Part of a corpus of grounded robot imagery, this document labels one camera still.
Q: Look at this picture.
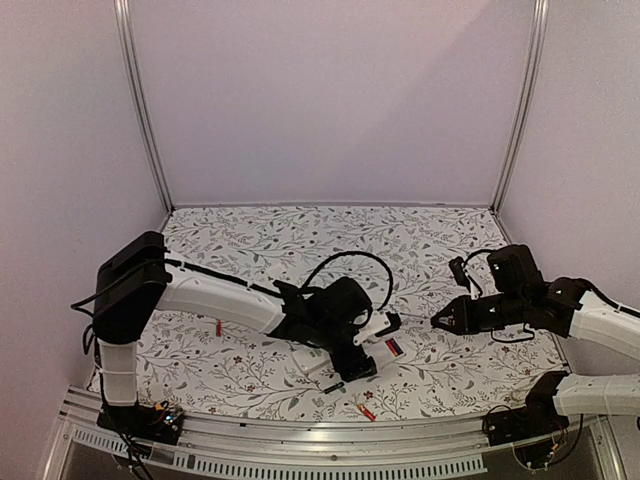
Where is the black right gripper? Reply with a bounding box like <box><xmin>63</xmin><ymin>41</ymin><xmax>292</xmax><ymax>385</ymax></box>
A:
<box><xmin>432</xmin><ymin>290</ymin><xmax>527</xmax><ymax>336</ymax></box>

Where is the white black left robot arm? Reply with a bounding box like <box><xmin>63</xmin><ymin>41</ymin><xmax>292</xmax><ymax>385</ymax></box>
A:
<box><xmin>71</xmin><ymin>231</ymin><xmax>377</xmax><ymax>434</ymax></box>

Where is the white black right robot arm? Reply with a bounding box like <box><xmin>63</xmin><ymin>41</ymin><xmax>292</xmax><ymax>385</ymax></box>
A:
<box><xmin>431</xmin><ymin>244</ymin><xmax>639</xmax><ymax>436</ymax></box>

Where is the red orange battery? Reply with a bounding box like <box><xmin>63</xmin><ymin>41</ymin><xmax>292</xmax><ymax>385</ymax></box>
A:
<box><xmin>385</xmin><ymin>339</ymin><xmax>403</xmax><ymax>357</ymax></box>

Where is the purple blue battery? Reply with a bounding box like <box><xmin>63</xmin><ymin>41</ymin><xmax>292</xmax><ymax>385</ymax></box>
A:
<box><xmin>386</xmin><ymin>338</ymin><xmax>404</xmax><ymax>356</ymax></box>

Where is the floral patterned table mat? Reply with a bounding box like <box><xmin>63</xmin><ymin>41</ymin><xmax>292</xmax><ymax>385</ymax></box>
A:
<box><xmin>137</xmin><ymin>206</ymin><xmax>564</xmax><ymax>422</ymax></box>

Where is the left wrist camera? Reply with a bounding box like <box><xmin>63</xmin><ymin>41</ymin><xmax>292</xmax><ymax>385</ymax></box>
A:
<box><xmin>353</xmin><ymin>312</ymin><xmax>401</xmax><ymax>346</ymax></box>

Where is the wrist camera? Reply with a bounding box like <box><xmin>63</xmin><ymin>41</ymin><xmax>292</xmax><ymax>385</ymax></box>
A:
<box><xmin>353</xmin><ymin>312</ymin><xmax>401</xmax><ymax>346</ymax></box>
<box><xmin>448</xmin><ymin>256</ymin><xmax>480</xmax><ymax>300</ymax></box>

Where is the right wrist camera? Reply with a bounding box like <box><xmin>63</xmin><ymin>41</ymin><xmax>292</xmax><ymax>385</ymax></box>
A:
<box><xmin>448</xmin><ymin>256</ymin><xmax>480</xmax><ymax>300</ymax></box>

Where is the aluminium front rail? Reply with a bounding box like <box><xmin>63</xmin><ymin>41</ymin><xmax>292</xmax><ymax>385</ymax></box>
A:
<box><xmin>39</xmin><ymin>387</ymin><xmax>634</xmax><ymax>479</ymax></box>

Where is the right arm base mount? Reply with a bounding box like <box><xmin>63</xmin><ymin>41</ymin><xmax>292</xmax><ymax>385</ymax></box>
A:
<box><xmin>481</xmin><ymin>405</ymin><xmax>570</xmax><ymax>471</ymax></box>

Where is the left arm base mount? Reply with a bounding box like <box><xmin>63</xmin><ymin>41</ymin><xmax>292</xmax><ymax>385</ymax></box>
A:
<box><xmin>97</xmin><ymin>397</ymin><xmax>185</xmax><ymax>446</ymax></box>

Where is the right aluminium frame post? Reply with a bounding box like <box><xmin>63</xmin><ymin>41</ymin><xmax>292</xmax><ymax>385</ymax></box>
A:
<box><xmin>490</xmin><ymin>0</ymin><xmax>549</xmax><ymax>216</ymax></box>

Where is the aluminium frame post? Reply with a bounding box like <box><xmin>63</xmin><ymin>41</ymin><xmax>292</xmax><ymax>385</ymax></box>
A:
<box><xmin>490</xmin><ymin>0</ymin><xmax>549</xmax><ymax>216</ymax></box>
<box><xmin>113</xmin><ymin>0</ymin><xmax>175</xmax><ymax>214</ymax></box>

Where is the left aluminium frame post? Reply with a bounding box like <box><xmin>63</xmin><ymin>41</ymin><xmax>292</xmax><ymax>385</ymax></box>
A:
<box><xmin>113</xmin><ymin>0</ymin><xmax>175</xmax><ymax>214</ymax></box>

